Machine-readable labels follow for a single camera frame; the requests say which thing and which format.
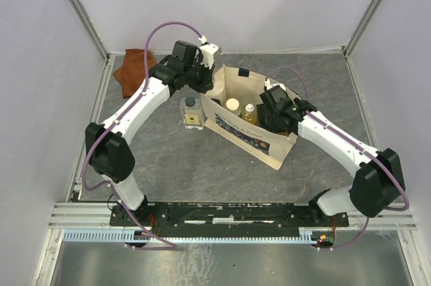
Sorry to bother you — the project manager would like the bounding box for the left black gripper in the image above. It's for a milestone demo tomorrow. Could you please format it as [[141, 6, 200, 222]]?
[[183, 58, 215, 94]]

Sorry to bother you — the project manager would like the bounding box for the amber liquid clear bottle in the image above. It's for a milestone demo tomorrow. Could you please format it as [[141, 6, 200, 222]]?
[[243, 103, 258, 126]]

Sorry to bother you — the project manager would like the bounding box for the cream canvas tote bag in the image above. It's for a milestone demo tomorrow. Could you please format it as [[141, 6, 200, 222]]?
[[201, 65, 297, 170]]

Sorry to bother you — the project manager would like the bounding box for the pale green lotion bottle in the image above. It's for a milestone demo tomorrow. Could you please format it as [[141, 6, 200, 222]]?
[[226, 98, 242, 117]]

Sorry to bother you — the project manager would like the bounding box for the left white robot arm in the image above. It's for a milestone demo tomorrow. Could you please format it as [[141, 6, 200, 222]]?
[[85, 40, 221, 225]]

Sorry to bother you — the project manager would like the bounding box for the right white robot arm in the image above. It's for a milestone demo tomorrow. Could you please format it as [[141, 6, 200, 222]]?
[[258, 81, 409, 226]]

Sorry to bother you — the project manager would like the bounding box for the square perfume bottle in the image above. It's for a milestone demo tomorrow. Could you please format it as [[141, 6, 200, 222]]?
[[180, 96, 205, 130]]

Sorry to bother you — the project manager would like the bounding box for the brown folded towel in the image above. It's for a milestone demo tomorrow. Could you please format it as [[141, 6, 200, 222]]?
[[114, 48, 157, 98]]

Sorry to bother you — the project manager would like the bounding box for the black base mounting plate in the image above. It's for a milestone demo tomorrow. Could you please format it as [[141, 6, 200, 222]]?
[[109, 200, 350, 236]]

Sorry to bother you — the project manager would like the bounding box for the small circuit board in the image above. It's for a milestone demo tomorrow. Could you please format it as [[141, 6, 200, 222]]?
[[317, 234, 335, 247]]

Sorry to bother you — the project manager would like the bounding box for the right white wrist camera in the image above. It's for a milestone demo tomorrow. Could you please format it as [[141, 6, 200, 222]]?
[[265, 78, 286, 91]]

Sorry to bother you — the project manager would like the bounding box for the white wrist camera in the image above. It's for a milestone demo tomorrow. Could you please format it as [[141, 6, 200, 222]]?
[[199, 36, 222, 69], [265, 78, 286, 91]]

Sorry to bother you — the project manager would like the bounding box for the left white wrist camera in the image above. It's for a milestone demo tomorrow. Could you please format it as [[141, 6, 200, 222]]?
[[199, 36, 222, 69]]

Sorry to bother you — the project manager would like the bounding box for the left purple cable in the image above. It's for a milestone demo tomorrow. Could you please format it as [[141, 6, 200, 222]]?
[[82, 22, 208, 253]]

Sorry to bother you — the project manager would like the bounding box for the aluminium frame rail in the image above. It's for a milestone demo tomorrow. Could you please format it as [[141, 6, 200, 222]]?
[[48, 202, 111, 229]]

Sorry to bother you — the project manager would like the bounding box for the blue slotted cable duct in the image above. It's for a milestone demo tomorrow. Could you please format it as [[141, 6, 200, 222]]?
[[63, 227, 334, 243]]

